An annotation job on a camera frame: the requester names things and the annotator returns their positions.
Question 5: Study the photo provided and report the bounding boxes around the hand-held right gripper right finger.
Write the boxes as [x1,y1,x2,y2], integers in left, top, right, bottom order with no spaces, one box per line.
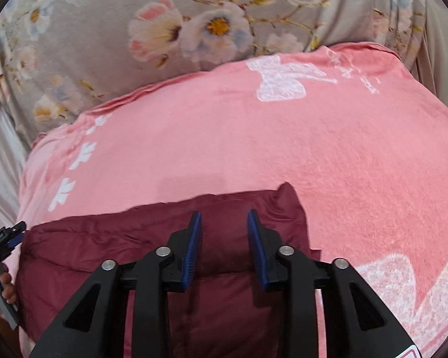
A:
[246,209,422,358]

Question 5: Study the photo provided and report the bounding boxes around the person's left hand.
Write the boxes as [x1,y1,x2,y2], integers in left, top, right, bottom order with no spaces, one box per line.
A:
[0,263,19,306]

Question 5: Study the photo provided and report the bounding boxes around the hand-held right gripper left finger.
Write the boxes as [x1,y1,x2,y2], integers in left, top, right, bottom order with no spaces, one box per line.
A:
[30,211,203,358]

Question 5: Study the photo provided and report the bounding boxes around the grey satin cloth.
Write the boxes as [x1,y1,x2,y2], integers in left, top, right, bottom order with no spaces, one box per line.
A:
[0,37,34,239]

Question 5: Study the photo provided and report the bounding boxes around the pink printed blanket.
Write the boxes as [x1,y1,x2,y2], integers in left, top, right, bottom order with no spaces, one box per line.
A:
[17,43,448,358]

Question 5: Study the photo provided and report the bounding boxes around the maroon puffer jacket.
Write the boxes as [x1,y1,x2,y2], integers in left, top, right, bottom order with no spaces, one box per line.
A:
[15,182,323,358]

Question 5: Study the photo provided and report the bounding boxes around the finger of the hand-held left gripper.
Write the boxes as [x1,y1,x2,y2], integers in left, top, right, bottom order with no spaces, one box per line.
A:
[0,221,27,249]

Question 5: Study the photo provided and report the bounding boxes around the beige cloth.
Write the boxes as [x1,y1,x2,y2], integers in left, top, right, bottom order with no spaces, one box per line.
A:
[414,0,448,120]

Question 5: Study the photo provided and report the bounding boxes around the grey floral bedding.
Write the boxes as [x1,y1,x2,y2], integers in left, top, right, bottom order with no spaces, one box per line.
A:
[0,0,426,146]

